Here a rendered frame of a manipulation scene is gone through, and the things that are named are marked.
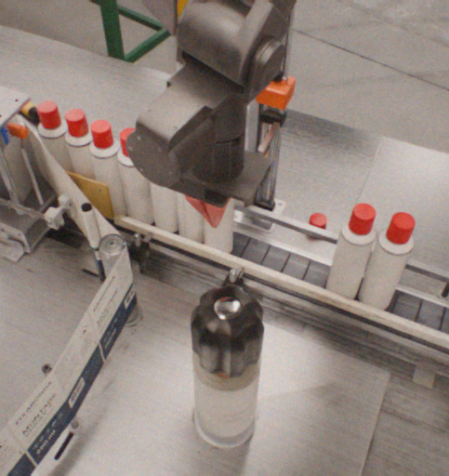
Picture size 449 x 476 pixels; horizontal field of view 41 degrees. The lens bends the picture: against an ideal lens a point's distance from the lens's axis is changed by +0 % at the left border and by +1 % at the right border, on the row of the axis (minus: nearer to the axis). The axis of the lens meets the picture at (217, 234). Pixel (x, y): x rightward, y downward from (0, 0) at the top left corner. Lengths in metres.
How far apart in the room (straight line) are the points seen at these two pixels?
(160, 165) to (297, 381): 0.51
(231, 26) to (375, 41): 2.74
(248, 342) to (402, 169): 0.75
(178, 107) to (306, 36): 2.70
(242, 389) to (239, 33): 0.41
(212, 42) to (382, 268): 0.51
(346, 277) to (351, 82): 2.05
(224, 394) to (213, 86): 0.37
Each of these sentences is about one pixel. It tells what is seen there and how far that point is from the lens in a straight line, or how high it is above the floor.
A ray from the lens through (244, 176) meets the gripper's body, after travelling 0.61.
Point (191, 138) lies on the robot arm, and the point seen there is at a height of 1.37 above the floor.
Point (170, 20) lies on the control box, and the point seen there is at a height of 1.31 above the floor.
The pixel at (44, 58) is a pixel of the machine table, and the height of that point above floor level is 0.83.
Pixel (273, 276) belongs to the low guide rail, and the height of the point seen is 0.91.
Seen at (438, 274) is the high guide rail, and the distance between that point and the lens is 0.98.
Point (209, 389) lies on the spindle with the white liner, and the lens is 0.72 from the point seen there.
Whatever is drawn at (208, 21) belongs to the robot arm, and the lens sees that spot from 0.50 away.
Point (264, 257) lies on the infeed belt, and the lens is 1.04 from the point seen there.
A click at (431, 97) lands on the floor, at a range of 2.93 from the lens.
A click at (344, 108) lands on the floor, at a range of 2.76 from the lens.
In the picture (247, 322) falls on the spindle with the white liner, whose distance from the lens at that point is 0.62.
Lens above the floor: 1.71
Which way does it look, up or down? 51 degrees down
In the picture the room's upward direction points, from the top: straight up
